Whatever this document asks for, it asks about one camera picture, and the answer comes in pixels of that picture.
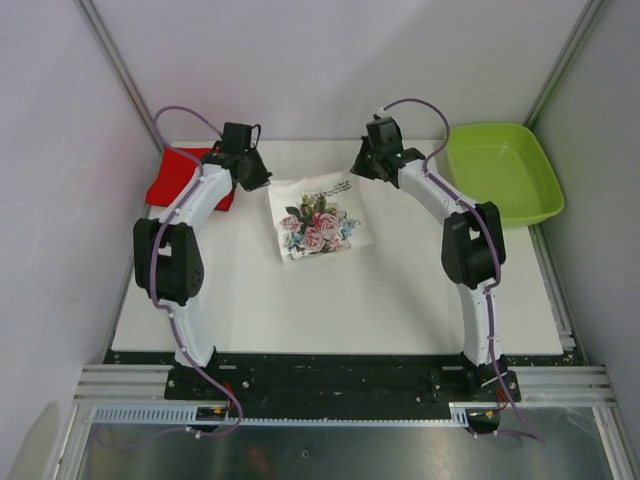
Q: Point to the green plastic basin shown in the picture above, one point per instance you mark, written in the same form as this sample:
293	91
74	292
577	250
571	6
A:
504	163

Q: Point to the folded red t shirt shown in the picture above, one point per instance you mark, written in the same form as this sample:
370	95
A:
174	174

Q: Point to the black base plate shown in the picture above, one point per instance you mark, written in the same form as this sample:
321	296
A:
339	386

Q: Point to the grey slotted cable duct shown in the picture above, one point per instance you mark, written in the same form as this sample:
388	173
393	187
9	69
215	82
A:
454	416

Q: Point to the white t shirt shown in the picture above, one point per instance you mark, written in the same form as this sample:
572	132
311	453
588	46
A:
318	215

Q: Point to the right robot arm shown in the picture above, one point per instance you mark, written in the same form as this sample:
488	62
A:
472	249

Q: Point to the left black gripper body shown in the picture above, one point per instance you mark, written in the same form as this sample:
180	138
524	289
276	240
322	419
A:
255	175

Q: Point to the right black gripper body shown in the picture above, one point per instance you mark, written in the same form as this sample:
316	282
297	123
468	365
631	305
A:
367	161

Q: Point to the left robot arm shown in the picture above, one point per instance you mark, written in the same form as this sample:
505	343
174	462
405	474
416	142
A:
168	263

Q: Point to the aluminium frame rail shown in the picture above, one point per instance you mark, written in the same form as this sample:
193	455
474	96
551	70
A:
569	386

